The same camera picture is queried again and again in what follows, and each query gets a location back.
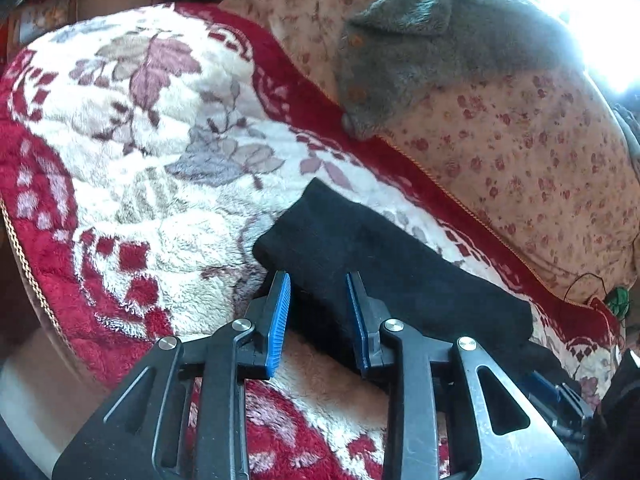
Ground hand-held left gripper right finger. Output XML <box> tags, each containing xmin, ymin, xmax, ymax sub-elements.
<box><xmin>346</xmin><ymin>271</ymin><xmax>583</xmax><ymax>480</ymax></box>

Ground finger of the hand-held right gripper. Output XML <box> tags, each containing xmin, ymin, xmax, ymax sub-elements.
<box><xmin>517</xmin><ymin>370</ymin><xmax>563</xmax><ymax>418</ymax></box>
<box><xmin>552</xmin><ymin>382</ymin><xmax>596</xmax><ymax>441</ymax></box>

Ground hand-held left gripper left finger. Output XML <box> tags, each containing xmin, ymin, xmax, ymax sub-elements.
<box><xmin>51</xmin><ymin>271</ymin><xmax>292</xmax><ymax>480</ymax></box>

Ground black pants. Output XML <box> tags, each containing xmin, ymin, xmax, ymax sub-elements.
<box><xmin>252</xmin><ymin>177</ymin><xmax>576</xmax><ymax>386</ymax></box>

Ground green object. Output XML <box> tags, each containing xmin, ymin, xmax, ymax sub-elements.
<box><xmin>602</xmin><ymin>285</ymin><xmax>630</xmax><ymax>318</ymax></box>

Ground red white floral blanket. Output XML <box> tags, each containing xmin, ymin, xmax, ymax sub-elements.
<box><xmin>0</xmin><ymin>2</ymin><xmax>626</xmax><ymax>480</ymax></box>

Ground beige floral quilt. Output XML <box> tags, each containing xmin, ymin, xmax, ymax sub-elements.
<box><xmin>220</xmin><ymin>0</ymin><xmax>640</xmax><ymax>306</ymax></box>

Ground grey fleece jacket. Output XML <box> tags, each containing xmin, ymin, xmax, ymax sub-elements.
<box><xmin>336</xmin><ymin>0</ymin><xmax>591</xmax><ymax>141</ymax></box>

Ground printed board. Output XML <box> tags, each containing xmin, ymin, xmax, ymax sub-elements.
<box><xmin>9</xmin><ymin>0</ymin><xmax>82</xmax><ymax>48</ymax></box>

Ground thin black cord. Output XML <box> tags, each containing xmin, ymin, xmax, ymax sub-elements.
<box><xmin>564</xmin><ymin>271</ymin><xmax>618</xmax><ymax>305</ymax></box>

